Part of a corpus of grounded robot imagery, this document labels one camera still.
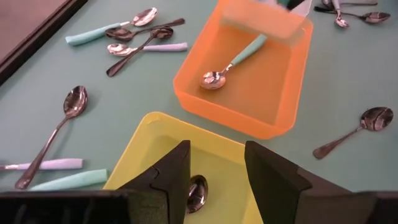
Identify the yellow translucent plastic bin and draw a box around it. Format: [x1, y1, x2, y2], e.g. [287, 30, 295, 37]
[102, 111, 265, 224]

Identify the teal-handled metal spoon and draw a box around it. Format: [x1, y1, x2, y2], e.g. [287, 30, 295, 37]
[29, 168, 109, 192]
[64, 7, 159, 47]
[200, 33, 269, 91]

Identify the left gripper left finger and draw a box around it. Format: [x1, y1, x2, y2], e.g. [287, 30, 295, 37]
[117, 139, 192, 224]

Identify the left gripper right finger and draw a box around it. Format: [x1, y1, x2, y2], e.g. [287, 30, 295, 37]
[244, 140, 353, 224]

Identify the pale-handled metal spoon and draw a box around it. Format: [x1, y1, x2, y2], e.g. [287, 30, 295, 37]
[106, 42, 189, 57]
[330, 0, 350, 29]
[0, 157, 85, 172]

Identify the orange translucent plastic bin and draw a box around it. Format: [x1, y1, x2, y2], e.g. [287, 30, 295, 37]
[172, 0, 314, 141]

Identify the black metal table frame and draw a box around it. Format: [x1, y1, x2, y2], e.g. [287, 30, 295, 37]
[0, 0, 90, 86]

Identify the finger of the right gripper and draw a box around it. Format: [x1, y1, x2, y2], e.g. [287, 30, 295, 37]
[285, 0, 307, 11]

